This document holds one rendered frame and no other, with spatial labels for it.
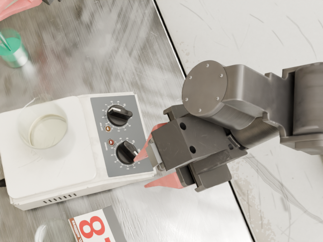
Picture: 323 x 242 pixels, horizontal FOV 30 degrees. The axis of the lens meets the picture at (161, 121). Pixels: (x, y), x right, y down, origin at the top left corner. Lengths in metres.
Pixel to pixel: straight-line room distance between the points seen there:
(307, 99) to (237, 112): 0.07
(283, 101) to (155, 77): 0.34
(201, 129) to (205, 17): 0.37
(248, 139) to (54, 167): 0.28
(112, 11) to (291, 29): 0.28
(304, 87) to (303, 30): 0.37
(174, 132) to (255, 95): 0.09
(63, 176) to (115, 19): 0.28
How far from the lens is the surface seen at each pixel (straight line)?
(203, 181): 0.67
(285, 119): 0.62
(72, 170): 0.80
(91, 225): 0.86
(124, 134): 0.85
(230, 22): 0.96
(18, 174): 0.82
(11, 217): 0.90
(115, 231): 0.87
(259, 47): 0.95
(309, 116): 0.59
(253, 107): 0.58
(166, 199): 0.88
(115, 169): 0.83
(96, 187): 0.83
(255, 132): 0.64
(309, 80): 0.60
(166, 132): 0.60
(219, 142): 0.63
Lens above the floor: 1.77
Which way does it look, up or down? 75 degrees down
